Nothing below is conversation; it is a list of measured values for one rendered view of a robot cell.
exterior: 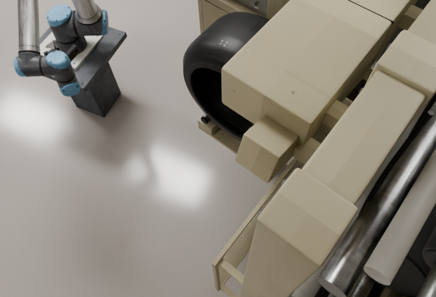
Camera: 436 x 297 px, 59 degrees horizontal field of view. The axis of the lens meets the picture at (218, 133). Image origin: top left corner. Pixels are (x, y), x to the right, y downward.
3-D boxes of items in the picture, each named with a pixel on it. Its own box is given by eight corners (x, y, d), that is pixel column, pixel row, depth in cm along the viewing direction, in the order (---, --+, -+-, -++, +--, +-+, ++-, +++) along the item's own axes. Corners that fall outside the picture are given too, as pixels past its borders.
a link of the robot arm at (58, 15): (56, 24, 244) (46, 2, 229) (84, 24, 245) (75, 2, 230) (52, 43, 236) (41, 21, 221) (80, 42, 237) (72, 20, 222)
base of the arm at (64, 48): (50, 49, 247) (44, 37, 238) (69, 30, 256) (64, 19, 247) (74, 60, 243) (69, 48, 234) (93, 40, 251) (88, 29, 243)
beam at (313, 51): (337, -20, 126) (349, -64, 113) (410, 14, 118) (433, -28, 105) (218, 102, 104) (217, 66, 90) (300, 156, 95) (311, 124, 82)
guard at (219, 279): (307, 167, 239) (335, 104, 178) (310, 169, 238) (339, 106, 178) (215, 289, 206) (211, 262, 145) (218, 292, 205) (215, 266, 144)
